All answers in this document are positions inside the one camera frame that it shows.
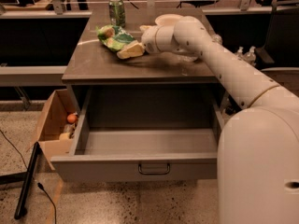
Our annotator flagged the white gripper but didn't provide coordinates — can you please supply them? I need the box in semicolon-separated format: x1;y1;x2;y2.
117;25;178;60

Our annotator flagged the green rice chip bag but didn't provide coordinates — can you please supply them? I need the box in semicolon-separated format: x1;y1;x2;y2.
96;24;137;52

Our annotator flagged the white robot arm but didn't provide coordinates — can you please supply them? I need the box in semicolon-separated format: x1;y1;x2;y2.
141;16;299;224

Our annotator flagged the open grey top drawer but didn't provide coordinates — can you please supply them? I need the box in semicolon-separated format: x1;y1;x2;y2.
51;86;221;182

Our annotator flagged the white paper bowl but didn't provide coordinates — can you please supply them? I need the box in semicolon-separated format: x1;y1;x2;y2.
155;14;182;26

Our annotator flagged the green soda can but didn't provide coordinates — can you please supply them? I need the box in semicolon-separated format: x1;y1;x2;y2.
108;0;125;27

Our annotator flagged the clear plastic water bottle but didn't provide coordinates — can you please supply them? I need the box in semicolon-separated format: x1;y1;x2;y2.
178;35;222;63

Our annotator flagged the left clear pump bottle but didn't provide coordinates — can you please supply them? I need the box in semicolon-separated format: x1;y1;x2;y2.
235;47;243;59

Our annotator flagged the clear pump bottle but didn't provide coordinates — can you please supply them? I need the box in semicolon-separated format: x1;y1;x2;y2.
244;46;256;66
235;47;243;59

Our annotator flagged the orange fruit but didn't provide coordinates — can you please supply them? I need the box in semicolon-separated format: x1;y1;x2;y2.
66;114;78;124

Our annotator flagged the right clear pump bottle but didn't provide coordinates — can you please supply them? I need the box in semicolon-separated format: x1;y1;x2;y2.
244;46;256;66

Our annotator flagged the pale object in box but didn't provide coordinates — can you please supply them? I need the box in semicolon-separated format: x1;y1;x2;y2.
59;124;76;140

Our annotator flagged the open cardboard box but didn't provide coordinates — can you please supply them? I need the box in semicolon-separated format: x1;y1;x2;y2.
29;89;76;170

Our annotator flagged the black flat bar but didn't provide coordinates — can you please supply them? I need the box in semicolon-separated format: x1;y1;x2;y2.
14;142;41;220

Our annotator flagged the black drawer handle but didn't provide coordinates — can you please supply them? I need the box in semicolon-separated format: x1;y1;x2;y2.
138;163;170;175

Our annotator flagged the black floor cable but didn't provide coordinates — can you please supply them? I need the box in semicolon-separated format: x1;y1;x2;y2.
0;128;58;224

